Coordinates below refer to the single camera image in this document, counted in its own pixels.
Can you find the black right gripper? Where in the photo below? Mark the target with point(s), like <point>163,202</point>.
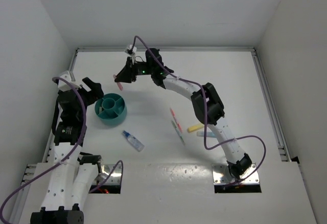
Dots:
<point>128,74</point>

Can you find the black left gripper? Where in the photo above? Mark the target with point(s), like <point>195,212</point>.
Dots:
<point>93,95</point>

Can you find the pink correction tape dispenser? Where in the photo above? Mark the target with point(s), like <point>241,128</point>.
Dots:
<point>118,83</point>

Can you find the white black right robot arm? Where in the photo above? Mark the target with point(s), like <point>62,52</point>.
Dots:
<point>207,105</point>

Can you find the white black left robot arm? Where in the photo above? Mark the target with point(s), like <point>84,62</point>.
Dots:
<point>72,173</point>

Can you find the teal round divided organizer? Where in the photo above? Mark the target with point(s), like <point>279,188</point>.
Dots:
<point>114,109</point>

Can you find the clear blue spray bottle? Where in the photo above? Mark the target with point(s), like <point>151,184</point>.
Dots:
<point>133,141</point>

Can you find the red pen in wrapper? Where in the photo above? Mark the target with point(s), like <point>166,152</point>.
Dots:
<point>175,119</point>

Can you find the green pen in wrapper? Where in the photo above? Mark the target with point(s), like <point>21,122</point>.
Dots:
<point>178,132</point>

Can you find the yellow highlighter marker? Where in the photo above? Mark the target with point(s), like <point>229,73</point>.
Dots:
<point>195,128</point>

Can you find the blue highlighter marker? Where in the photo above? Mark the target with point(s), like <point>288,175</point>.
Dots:
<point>208,134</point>

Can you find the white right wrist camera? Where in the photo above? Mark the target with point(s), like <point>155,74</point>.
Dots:
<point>131,50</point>

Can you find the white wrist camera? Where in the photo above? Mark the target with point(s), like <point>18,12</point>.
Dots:
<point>131,50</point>
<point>68,76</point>

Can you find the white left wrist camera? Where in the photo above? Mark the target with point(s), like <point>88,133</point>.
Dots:
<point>68,76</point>

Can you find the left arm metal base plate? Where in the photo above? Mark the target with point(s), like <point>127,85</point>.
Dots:
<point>111,173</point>

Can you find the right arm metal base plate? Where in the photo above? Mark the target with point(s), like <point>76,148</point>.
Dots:
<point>222,175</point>

